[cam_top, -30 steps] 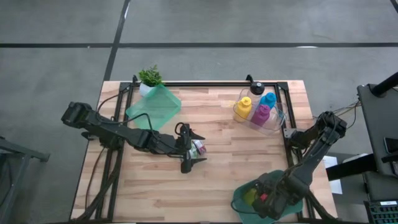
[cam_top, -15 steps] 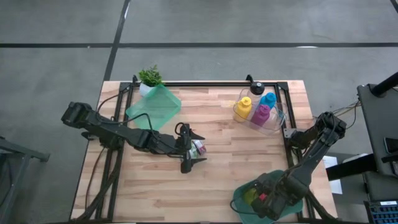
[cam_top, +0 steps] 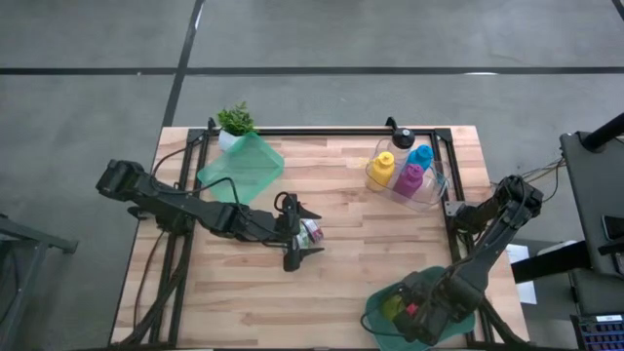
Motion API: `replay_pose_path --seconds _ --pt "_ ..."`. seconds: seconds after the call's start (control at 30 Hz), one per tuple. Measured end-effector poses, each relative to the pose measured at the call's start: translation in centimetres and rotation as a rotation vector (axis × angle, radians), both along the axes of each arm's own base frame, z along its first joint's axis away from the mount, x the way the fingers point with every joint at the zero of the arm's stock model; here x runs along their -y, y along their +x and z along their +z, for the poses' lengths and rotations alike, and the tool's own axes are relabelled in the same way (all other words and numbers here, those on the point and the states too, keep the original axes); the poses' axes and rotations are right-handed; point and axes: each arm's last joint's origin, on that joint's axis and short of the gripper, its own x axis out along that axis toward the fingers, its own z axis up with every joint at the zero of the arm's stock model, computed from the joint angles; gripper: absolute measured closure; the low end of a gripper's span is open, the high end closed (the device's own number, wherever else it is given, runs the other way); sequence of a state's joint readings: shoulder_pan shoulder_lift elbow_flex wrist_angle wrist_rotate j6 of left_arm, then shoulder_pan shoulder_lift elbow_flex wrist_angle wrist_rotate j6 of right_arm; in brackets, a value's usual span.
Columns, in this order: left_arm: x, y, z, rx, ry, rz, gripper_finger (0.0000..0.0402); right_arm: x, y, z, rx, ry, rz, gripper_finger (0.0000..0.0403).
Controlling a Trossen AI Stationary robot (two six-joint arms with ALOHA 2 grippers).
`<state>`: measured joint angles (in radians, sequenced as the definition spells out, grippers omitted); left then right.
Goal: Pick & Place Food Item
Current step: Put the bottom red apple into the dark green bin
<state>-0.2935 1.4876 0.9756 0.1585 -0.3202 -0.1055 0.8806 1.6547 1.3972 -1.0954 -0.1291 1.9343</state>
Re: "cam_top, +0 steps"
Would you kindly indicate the grey metal stand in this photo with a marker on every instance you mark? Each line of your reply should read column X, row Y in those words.
column 29, row 244

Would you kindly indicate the black aluminium table frame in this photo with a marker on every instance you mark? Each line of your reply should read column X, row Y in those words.
column 317, row 131

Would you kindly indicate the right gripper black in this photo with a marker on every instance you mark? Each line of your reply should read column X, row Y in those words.
column 439, row 317

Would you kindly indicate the green pear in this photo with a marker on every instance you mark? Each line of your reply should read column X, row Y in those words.
column 392, row 307

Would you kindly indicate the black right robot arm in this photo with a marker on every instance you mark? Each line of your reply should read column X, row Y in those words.
column 502, row 219

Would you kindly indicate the red labelled tin can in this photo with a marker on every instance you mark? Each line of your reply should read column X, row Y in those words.
column 313, row 230

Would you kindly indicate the clear bottle black cap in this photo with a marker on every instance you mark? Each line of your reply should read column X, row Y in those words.
column 403, row 138

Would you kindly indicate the blue plastic bottle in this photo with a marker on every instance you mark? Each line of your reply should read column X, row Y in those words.
column 420, row 156

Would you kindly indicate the clear plastic bin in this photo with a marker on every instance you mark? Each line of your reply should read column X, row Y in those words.
column 434, row 195

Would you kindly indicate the black phone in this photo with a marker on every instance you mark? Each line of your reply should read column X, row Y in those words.
column 614, row 228

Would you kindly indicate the keyboard with blue keys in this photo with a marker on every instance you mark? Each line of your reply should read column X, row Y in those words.
column 599, row 334

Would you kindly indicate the yellow plastic bottle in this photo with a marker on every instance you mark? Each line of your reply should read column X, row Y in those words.
column 381, row 168

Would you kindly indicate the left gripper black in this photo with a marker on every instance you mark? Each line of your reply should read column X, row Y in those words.
column 296, row 234

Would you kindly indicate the translucent green plastic bin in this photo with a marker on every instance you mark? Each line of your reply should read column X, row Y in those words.
column 244, row 168

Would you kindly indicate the purple plastic bottle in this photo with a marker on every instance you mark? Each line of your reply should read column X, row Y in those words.
column 408, row 179

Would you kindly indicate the black side desk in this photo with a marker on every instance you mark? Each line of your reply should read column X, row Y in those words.
column 585, row 195

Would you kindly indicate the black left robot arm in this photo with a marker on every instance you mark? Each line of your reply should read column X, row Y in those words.
column 195, row 209

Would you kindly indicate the silver frame corner bracket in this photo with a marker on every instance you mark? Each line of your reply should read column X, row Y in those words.
column 453, row 207

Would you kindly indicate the white paper sheet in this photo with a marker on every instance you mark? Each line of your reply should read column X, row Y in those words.
column 519, row 258

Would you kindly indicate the teal plastic tray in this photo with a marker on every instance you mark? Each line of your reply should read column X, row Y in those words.
column 378, row 331

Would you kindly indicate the silver tin can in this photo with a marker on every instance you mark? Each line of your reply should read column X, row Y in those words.
column 302, row 240

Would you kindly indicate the small green potted plant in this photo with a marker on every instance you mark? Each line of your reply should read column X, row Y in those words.
column 236, row 119

